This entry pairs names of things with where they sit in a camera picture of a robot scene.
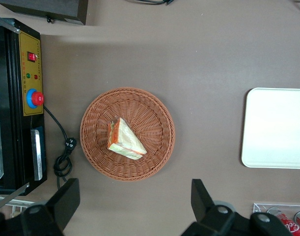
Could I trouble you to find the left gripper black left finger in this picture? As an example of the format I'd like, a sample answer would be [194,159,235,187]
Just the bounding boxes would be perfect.
[20,178,81,236]

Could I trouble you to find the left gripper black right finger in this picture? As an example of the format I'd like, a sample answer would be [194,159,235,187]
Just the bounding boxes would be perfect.
[181,178,241,236]

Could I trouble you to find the triangle sandwich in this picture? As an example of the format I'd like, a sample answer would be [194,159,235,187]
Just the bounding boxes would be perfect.
[107,117,148,161]

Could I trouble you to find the brown round wicker basket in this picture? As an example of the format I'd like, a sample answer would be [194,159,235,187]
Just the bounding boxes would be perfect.
[80,87,176,182]

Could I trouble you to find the cream plastic tray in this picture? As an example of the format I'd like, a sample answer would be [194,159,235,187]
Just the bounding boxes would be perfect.
[241,88,300,169]

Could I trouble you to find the clear acrylic bottle rack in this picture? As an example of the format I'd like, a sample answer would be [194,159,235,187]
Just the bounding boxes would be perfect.
[252,203,300,236]

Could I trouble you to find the black sealing machine yellow panel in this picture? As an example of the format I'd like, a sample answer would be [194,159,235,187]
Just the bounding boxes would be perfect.
[0,13,48,213]

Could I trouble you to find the dark rectangular box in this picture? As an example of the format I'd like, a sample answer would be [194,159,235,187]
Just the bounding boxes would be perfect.
[0,0,89,26]

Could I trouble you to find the white wire rack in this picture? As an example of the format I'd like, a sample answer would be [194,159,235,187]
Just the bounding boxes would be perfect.
[0,194,36,219]

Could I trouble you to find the black power cable with plug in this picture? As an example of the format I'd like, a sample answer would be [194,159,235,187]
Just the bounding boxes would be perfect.
[43,104,78,190]

